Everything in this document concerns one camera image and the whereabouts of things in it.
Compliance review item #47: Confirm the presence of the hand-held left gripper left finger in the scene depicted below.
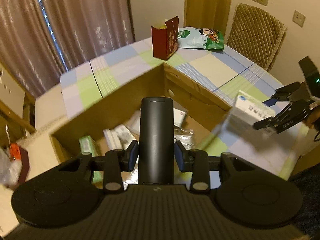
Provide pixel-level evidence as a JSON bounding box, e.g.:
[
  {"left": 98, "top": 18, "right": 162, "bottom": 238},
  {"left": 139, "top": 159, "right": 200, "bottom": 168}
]
[{"left": 58, "top": 140, "right": 139, "bottom": 194}]

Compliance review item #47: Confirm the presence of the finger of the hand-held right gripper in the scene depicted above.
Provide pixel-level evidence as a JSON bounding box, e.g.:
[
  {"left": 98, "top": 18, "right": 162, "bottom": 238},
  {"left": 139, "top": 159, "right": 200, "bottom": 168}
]
[
  {"left": 264, "top": 81, "right": 302, "bottom": 107},
  {"left": 253, "top": 99, "right": 312, "bottom": 134}
]

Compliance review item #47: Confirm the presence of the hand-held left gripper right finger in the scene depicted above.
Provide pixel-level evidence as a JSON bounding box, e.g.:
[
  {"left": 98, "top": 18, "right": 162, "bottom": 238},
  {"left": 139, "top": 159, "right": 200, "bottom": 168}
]
[{"left": 174, "top": 141, "right": 250, "bottom": 194}]

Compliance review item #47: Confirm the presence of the clear plastic wrap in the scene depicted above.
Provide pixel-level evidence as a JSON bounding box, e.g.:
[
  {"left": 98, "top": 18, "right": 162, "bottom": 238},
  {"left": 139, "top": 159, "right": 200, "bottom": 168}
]
[{"left": 174, "top": 127, "right": 195, "bottom": 148}]

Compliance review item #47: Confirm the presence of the black remote control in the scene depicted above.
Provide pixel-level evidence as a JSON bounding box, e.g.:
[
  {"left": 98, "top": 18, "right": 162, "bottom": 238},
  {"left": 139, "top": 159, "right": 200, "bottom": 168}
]
[{"left": 139, "top": 97, "right": 175, "bottom": 184}]

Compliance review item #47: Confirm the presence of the white medicine box blue logo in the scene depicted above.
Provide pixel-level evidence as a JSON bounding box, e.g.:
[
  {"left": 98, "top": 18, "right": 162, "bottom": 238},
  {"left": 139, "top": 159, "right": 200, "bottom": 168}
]
[{"left": 229, "top": 90, "right": 275, "bottom": 137}]

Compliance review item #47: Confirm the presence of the large cardboard box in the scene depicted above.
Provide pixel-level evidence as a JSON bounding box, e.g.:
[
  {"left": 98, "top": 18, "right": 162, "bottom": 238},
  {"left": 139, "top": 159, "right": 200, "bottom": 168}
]
[{"left": 16, "top": 63, "right": 234, "bottom": 188}]

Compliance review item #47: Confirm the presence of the checked cloth desktop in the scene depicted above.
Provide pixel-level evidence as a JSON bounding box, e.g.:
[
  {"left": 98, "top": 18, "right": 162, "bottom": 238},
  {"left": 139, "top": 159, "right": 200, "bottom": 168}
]
[{"left": 60, "top": 37, "right": 309, "bottom": 180}]

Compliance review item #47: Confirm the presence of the person's right hand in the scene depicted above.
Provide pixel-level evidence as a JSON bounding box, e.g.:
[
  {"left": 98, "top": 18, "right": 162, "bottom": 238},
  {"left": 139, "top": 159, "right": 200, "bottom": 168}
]
[{"left": 306, "top": 104, "right": 320, "bottom": 130}]

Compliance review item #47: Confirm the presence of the flat white box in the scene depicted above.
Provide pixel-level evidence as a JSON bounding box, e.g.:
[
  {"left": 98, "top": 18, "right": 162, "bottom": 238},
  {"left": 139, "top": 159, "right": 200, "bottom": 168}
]
[{"left": 174, "top": 108, "right": 188, "bottom": 128}]

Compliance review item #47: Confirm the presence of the small green box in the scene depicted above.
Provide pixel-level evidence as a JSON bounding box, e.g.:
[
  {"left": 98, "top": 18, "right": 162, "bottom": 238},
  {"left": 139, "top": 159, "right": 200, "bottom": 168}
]
[{"left": 79, "top": 135, "right": 104, "bottom": 183}]

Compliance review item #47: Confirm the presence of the wicker chair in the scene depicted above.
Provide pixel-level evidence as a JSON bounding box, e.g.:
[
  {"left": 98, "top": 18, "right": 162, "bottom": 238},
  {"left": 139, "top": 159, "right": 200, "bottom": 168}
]
[{"left": 226, "top": 3, "right": 287, "bottom": 72}]

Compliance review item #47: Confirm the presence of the green cartoon snack bag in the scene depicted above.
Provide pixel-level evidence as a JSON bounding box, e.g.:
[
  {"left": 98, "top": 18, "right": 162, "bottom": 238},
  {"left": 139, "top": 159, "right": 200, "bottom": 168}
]
[{"left": 176, "top": 27, "right": 225, "bottom": 51}]

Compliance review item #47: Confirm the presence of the dark wooden box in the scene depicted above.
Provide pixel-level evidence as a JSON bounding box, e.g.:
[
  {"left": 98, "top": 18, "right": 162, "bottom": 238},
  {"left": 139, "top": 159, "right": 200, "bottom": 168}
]
[{"left": 17, "top": 147, "right": 32, "bottom": 183}]

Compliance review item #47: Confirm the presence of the dark red gift box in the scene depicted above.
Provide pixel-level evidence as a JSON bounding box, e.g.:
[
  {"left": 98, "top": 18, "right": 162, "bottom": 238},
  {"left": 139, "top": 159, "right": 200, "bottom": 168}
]
[{"left": 151, "top": 16, "right": 180, "bottom": 61}]

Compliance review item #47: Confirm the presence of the brown wooden door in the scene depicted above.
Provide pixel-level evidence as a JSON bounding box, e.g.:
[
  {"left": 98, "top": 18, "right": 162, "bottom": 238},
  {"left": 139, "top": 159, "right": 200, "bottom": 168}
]
[{"left": 184, "top": 0, "right": 234, "bottom": 39}]

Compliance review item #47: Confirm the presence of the orange plastic object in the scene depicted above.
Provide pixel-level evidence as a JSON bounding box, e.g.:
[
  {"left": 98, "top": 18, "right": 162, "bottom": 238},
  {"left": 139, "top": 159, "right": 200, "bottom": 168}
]
[{"left": 9, "top": 142, "right": 20, "bottom": 162}]

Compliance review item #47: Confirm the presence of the beige bear print cloth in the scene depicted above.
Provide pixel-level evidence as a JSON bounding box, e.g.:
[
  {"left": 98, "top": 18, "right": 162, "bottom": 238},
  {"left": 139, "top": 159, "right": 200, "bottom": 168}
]
[{"left": 0, "top": 182, "right": 20, "bottom": 234}]

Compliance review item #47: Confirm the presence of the white carved chair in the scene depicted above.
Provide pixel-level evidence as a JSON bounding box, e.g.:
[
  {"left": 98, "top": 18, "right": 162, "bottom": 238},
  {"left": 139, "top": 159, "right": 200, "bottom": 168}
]
[{"left": 0, "top": 64, "right": 35, "bottom": 140}]

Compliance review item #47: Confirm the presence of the beige wall socket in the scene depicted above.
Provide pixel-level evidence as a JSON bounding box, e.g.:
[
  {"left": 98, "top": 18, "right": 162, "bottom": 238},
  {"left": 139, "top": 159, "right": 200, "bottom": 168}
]
[{"left": 293, "top": 9, "right": 306, "bottom": 27}]

